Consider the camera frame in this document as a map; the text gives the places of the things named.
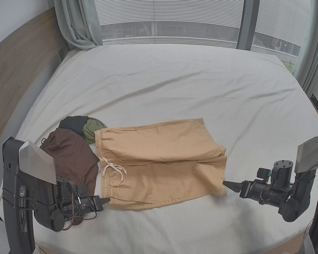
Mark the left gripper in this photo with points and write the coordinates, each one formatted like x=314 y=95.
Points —
x=91 y=204

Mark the tan shorts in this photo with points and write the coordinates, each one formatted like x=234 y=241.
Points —
x=161 y=163

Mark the brown garment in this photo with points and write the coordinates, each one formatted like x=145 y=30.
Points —
x=69 y=155

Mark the green garment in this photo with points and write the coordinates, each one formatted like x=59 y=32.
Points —
x=94 y=130

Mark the black garment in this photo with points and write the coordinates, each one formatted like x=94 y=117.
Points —
x=71 y=123

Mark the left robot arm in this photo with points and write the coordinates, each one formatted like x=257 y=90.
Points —
x=16 y=194

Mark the window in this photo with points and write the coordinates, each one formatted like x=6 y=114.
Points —
x=175 y=9

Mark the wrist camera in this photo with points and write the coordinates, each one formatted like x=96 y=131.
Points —
x=263 y=174
x=81 y=190

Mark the bed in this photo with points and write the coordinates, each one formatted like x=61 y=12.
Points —
x=188 y=89

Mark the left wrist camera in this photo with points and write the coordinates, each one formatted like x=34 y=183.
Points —
x=81 y=190

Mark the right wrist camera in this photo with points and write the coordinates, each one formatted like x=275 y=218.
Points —
x=263 y=174

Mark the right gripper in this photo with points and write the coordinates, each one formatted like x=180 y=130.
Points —
x=254 y=190

